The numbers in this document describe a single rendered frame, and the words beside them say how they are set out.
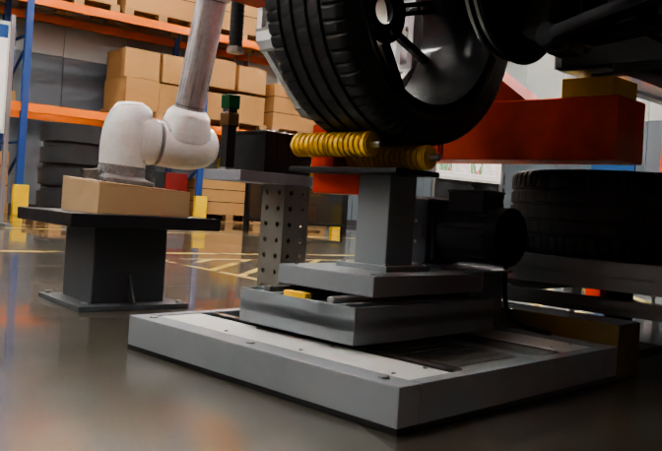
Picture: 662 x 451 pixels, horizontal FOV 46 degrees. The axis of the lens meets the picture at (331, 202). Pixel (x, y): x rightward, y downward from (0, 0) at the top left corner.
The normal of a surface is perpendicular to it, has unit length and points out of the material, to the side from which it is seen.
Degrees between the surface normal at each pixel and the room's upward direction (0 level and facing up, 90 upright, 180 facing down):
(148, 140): 93
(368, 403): 90
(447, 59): 70
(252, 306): 90
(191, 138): 100
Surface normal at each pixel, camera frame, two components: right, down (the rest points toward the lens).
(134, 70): 0.61, 0.04
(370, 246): -0.70, -0.04
